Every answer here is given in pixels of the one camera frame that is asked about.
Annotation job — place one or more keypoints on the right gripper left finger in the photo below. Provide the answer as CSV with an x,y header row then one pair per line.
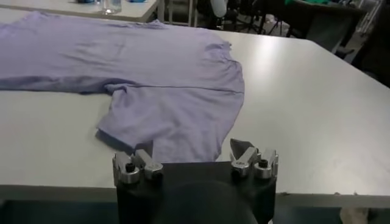
x,y
149,169

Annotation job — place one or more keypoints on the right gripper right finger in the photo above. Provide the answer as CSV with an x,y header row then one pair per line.
x,y
243,161

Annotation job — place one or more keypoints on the purple t-shirt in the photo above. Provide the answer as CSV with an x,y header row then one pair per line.
x,y
170,79

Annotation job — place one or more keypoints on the long white side table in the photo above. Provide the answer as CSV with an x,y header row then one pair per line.
x,y
137,12

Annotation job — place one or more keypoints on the clear plastic water bottle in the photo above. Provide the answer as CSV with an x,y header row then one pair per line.
x,y
111,6

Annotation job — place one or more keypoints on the green cloth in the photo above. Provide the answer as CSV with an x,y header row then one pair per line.
x,y
307,1

